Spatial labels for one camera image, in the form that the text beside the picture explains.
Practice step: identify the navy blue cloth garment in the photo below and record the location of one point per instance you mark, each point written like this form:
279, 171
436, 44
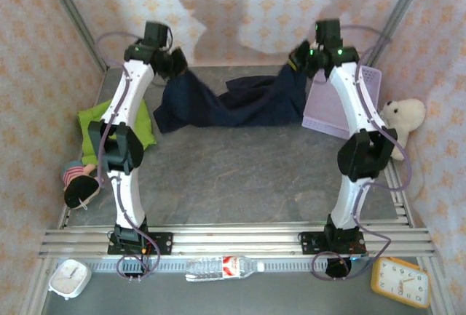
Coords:
247, 107

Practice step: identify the lime green cloth garment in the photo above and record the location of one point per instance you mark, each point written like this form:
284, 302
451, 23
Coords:
145, 126

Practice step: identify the lavender plastic laundry basket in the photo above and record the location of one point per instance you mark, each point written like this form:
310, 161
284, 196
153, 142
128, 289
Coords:
324, 104

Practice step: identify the white plush animal toy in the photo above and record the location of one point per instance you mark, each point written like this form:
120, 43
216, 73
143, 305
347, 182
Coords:
406, 115

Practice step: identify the doll with striped shirt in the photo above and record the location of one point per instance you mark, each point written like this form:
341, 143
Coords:
78, 187

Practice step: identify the clear plastic water bottle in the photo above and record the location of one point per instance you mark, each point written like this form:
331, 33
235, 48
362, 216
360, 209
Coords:
218, 268

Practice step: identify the yellow square alarm clock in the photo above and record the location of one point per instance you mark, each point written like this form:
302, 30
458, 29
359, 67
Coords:
400, 282

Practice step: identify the white square alarm clock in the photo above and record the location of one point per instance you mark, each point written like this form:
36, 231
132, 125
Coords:
71, 278

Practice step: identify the aluminium frame corner post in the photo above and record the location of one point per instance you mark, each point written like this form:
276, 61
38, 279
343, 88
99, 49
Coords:
397, 16
73, 16

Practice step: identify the aluminium table side rail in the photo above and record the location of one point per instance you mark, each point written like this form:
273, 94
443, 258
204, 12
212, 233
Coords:
400, 202
65, 218

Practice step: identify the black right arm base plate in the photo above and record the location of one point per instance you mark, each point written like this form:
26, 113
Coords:
309, 242

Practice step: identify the wide aluminium mounting rail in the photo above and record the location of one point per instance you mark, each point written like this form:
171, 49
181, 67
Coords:
236, 238

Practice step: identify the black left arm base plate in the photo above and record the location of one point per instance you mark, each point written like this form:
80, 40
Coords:
162, 242

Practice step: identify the aluminium frame leg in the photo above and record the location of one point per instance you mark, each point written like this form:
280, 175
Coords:
438, 286
34, 286

